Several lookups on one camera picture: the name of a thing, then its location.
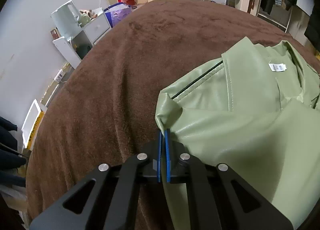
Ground purple plastic bag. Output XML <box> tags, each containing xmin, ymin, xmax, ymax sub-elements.
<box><xmin>104</xmin><ymin>2</ymin><xmax>132</xmax><ymax>28</ymax></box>

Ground white bedside cabinet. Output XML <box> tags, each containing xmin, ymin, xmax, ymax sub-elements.
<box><xmin>53</xmin><ymin>8</ymin><xmax>111</xmax><ymax>69</ymax></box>

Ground green zip-up jacket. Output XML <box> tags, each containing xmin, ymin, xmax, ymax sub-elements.
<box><xmin>155</xmin><ymin>38</ymin><xmax>319</xmax><ymax>229</ymax></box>

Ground metal clothes rack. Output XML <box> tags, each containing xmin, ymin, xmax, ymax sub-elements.
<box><xmin>258</xmin><ymin>0</ymin><xmax>293</xmax><ymax>32</ymax></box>

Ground dark navy hanging clothes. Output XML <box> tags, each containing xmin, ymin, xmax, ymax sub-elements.
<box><xmin>1</xmin><ymin>117</ymin><xmax>27</xmax><ymax>187</ymax></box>

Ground white flat box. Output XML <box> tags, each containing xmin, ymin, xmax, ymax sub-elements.
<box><xmin>21</xmin><ymin>99</ymin><xmax>47</xmax><ymax>151</ymax></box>

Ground white power strip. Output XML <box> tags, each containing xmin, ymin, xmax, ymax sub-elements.
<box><xmin>54</xmin><ymin>69</ymin><xmax>66</xmax><ymax>83</ymax></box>

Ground brown bed blanket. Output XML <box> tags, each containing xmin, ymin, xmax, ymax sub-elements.
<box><xmin>26</xmin><ymin>0</ymin><xmax>319</xmax><ymax>220</ymax></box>

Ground pale green humidifier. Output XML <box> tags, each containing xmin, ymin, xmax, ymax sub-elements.
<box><xmin>50</xmin><ymin>0</ymin><xmax>81</xmax><ymax>39</ymax></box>

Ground black long down coat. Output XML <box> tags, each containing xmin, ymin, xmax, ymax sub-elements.
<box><xmin>304</xmin><ymin>2</ymin><xmax>320</xmax><ymax>51</ymax></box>

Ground beige suitcase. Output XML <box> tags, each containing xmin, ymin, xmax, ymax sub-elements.
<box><xmin>235</xmin><ymin>0</ymin><xmax>260</xmax><ymax>16</ymax></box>

